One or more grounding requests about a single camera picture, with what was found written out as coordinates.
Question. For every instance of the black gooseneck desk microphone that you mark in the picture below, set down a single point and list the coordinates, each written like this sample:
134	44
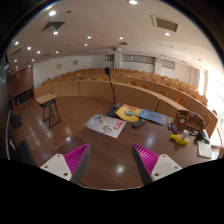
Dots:
115	107

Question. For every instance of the white printed paper sheet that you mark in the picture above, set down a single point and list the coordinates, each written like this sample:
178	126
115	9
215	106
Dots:
106	125

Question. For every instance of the wooden desk organizer box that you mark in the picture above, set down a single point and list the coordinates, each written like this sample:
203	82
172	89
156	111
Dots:
189	120

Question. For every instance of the yellow tape dispenser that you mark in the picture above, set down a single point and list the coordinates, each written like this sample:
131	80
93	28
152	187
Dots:
182	138

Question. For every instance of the ceiling projector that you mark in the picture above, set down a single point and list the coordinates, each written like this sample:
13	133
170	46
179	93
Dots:
116	48

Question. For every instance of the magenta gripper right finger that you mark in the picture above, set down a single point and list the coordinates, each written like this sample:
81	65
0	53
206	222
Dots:
151	166

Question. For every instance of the blue book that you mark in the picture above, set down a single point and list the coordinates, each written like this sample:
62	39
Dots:
153	116

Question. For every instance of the black remote control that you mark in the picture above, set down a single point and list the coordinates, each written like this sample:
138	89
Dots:
138	123

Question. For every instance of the curved wooden desk row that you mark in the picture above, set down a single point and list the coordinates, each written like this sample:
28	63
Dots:
127	94

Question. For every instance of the black charger adapter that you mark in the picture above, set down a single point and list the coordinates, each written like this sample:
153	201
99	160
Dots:
201	137

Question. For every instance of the yellow book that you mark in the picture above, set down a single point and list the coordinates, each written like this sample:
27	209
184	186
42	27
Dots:
128	113

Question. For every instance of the blue marker pen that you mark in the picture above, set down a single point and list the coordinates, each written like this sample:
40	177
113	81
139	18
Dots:
169	125

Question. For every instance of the small wooden podium table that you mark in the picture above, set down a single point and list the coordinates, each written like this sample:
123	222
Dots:
48	101

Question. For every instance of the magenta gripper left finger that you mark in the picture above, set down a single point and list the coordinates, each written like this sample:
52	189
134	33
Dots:
71	165

